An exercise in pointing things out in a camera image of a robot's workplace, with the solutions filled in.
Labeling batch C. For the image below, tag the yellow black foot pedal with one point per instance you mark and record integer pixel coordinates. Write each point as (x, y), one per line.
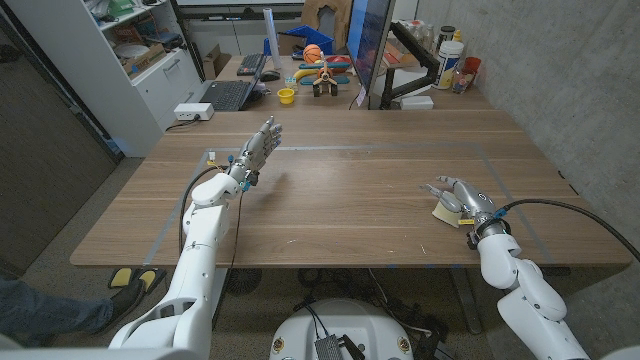
(120, 277)

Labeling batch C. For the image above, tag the printed cardboard box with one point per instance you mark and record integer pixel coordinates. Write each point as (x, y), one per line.
(145, 60)

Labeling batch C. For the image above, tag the round black floor fan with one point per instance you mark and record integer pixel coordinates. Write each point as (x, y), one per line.
(243, 281)

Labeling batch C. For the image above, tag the white wipes canister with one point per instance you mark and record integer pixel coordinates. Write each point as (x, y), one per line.
(447, 65)

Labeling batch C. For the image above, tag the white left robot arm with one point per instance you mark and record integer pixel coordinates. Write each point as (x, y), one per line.
(200, 240)

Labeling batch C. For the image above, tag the black computer mouse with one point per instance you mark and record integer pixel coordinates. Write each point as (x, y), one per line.
(270, 76)

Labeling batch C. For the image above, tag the flat white box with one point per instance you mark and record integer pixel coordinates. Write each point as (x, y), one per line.
(416, 102)

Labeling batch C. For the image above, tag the orange toy basketball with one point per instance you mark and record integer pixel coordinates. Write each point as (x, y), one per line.
(312, 53)

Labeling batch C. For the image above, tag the white power strip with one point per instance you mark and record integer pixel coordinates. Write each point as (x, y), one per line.
(192, 111)

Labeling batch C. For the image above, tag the black shoe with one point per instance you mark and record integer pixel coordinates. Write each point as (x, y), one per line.
(122, 302)

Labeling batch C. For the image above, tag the small yellow cup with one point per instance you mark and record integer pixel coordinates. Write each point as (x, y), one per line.
(286, 96)

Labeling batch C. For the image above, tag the black laptop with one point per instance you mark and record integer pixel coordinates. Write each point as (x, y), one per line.
(227, 94)

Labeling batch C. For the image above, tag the white shelf cabinet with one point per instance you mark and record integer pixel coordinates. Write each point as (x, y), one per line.
(75, 55)

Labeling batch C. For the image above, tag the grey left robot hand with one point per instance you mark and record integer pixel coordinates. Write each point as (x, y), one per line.
(257, 150)

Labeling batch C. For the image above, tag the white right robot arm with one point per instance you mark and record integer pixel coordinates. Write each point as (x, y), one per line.
(530, 300)

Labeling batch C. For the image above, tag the open cardboard box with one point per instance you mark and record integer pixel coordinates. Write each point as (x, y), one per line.
(215, 62)

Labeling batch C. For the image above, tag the red plastic cup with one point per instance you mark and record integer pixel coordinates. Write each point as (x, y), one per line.
(472, 65)

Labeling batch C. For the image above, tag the small clear cube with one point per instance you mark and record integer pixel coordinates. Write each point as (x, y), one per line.
(291, 83)

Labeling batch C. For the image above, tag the flat computer monitor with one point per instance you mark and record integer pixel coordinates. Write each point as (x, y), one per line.
(370, 35)

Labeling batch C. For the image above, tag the dark lidded jar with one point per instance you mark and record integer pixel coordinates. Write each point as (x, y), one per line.
(446, 35)

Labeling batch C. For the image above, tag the black keyboard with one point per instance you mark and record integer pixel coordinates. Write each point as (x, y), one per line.
(251, 64)

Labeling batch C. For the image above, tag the curved wooden panel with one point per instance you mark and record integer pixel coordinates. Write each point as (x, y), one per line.
(340, 15)

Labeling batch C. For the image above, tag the wooden toy airplane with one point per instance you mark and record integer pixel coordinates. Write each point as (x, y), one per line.
(325, 77)

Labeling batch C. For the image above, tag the blue plastic bin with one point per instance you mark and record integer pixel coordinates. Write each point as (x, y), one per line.
(312, 36)

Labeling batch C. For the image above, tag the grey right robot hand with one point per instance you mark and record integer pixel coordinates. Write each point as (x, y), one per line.
(472, 200)

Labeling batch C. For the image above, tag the pale yellow sponge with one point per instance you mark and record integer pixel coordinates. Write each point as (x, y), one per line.
(445, 214)

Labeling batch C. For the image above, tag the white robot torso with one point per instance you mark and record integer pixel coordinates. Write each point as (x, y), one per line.
(350, 320)

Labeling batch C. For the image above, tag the red bowl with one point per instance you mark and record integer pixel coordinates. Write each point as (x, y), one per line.
(342, 62)

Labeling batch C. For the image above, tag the person's leg in jeans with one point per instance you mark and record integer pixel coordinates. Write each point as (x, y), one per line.
(50, 315)

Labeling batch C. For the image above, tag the yellow toy banana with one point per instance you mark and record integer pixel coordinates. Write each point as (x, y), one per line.
(301, 74)

